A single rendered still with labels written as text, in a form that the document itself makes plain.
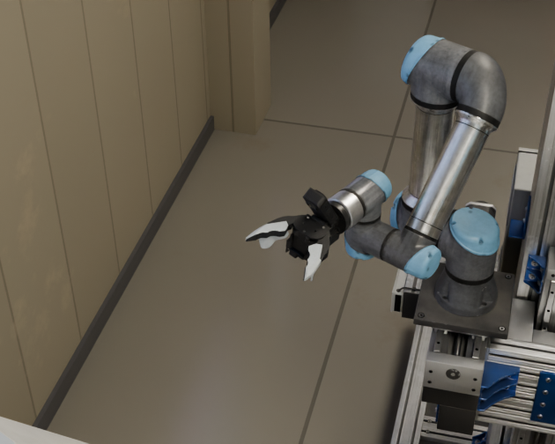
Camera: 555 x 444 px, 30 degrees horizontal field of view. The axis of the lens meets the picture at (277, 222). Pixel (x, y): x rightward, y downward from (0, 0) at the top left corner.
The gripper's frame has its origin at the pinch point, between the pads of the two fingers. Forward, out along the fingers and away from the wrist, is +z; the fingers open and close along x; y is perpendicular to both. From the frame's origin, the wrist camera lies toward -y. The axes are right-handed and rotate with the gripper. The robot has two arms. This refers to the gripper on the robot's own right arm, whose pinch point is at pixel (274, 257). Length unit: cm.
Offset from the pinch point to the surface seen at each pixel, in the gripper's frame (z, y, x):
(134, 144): -111, 128, 155
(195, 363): -73, 171, 82
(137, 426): -37, 170, 76
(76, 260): -55, 134, 127
